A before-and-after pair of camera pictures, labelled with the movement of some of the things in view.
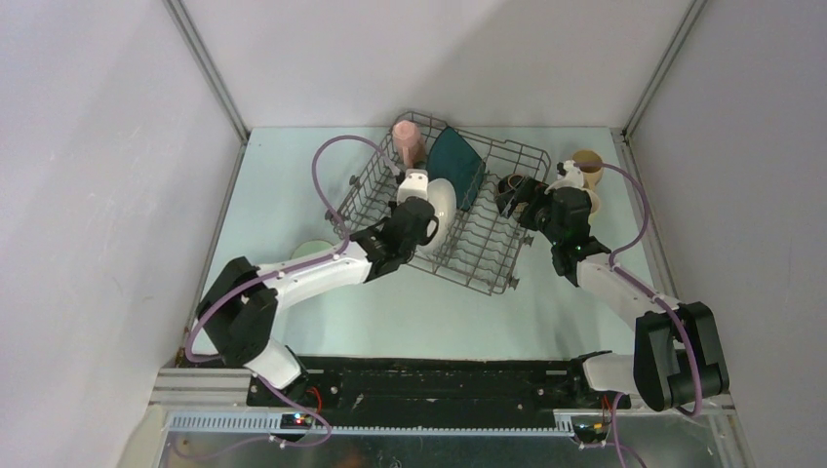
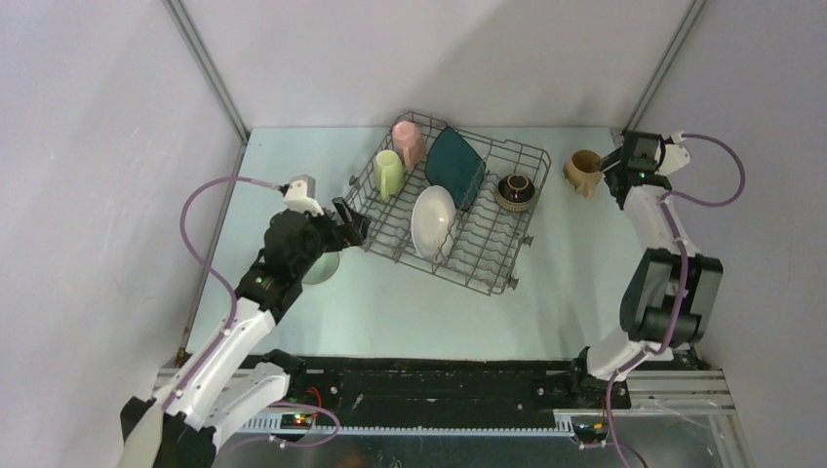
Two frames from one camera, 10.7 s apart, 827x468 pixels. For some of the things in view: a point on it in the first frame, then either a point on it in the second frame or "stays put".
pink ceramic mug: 409,143 stays put
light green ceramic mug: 595,200 -> 388,173
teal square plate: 451,158 stays put
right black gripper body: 539,214 -> 611,172
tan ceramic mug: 591,175 stays put
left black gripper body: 408,252 -> 322,236
